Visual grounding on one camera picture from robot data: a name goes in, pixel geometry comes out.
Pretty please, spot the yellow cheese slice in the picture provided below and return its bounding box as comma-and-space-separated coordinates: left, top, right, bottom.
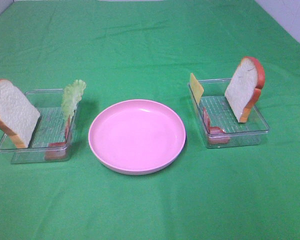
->
189, 73, 204, 105

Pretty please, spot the green lettuce leaf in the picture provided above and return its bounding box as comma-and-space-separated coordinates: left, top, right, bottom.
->
61, 79, 87, 123

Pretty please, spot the green tablecloth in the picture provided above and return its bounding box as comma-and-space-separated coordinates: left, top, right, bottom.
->
0, 0, 300, 240

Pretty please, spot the white bread slice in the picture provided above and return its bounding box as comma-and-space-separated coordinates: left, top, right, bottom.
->
0, 79, 40, 149
224, 56, 266, 123

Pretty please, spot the pink round plate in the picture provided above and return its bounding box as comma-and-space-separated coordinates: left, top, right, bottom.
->
88, 99, 187, 175

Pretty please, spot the clear plastic tray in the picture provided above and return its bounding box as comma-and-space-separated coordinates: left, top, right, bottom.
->
187, 78, 270, 149
0, 89, 80, 164

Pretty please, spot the left clear plastic tray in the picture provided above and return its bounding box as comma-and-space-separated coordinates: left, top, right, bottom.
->
0, 89, 80, 164

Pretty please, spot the right clear plastic tray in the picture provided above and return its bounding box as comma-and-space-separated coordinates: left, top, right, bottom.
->
187, 78, 270, 149

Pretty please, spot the bacon strip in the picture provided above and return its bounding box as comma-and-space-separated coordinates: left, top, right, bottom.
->
44, 117, 71, 161
202, 107, 230, 145

